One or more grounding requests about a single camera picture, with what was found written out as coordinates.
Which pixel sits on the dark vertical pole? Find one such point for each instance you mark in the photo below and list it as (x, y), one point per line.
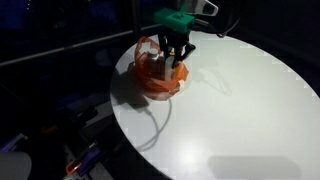
(135, 18)

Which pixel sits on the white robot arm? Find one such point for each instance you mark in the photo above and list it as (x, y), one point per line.
(205, 7)

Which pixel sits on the slim white bottle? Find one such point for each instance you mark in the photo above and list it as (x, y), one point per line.
(168, 71)

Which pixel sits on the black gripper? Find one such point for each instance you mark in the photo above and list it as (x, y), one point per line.
(176, 37)

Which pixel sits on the white rounded object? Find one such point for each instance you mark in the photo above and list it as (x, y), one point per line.
(15, 166)

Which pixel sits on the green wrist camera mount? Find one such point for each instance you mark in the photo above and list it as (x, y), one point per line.
(173, 19)

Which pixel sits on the long metal rail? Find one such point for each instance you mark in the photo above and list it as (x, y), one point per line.
(66, 46)

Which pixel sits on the orange plastic bag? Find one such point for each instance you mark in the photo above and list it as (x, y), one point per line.
(156, 81)

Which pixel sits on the tall white-capped labelled bottle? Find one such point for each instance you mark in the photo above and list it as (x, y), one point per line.
(153, 55)

